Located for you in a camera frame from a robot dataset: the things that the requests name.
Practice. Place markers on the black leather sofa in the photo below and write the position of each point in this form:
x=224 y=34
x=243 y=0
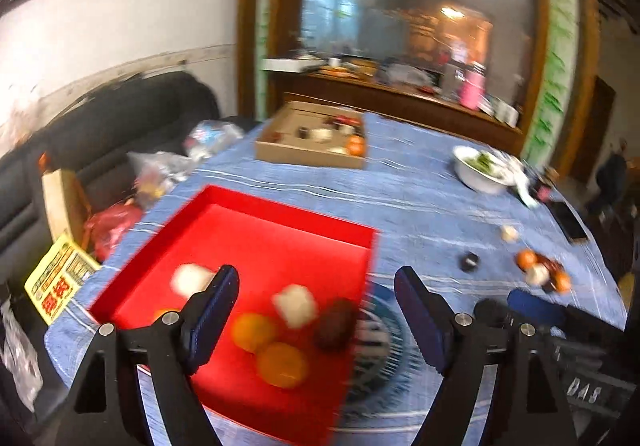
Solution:
x=125 y=121

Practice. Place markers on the green vegetable scraps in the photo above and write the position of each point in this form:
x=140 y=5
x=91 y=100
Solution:
x=482 y=160

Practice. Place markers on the red plastic bag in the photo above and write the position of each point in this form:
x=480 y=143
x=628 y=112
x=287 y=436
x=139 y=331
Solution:
x=110 y=226

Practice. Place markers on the grey plastic bag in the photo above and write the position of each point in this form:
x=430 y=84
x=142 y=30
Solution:
x=405 y=74

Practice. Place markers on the clear bag with blue packets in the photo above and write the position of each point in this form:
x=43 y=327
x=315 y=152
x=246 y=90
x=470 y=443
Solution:
x=212 y=136

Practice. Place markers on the flat white box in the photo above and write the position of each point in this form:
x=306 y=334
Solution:
x=292 y=64

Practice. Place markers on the large wall mirror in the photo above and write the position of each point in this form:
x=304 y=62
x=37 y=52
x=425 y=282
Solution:
x=400 y=1

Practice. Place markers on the shallow cardboard box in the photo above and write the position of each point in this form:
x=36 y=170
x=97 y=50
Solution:
x=300 y=154

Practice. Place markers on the small dark red box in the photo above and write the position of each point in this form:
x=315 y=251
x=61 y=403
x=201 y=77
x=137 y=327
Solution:
x=542 y=186

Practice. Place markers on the black smartphone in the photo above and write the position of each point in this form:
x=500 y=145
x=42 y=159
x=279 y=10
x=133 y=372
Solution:
x=570 y=221

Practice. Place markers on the wooden door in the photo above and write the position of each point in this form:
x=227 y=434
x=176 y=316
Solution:
x=592 y=126

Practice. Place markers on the red tray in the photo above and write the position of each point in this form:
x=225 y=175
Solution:
x=260 y=246

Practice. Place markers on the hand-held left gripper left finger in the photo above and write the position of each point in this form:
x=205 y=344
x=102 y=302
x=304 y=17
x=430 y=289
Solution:
x=215 y=311

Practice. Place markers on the pink cup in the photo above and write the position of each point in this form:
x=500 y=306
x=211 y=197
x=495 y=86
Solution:
x=472 y=89

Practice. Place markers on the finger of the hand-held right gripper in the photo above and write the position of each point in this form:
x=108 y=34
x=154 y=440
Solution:
x=535 y=306
x=492 y=311

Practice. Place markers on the brown paper bag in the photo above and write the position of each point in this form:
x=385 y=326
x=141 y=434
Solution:
x=62 y=201

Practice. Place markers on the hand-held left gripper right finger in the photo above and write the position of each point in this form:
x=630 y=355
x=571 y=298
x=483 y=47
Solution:
x=422 y=321

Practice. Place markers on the glass mug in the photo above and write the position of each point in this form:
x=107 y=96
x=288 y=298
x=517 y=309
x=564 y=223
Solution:
x=450 y=79

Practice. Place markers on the wooden sideboard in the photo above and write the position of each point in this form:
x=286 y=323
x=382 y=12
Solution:
x=400 y=109

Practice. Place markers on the crumpled clear plastic bag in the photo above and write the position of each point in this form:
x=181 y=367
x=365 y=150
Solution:
x=17 y=351

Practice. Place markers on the dark purple plum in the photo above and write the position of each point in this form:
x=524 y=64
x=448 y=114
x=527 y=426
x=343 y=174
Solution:
x=469 y=260

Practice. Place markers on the blue checked tablecloth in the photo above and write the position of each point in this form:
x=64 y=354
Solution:
x=410 y=206

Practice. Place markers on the white bowl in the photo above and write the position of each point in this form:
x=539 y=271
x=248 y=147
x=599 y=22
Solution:
x=480 y=178

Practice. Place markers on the white plastic utensil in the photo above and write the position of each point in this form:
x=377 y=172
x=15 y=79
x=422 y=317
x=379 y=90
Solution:
x=522 y=186

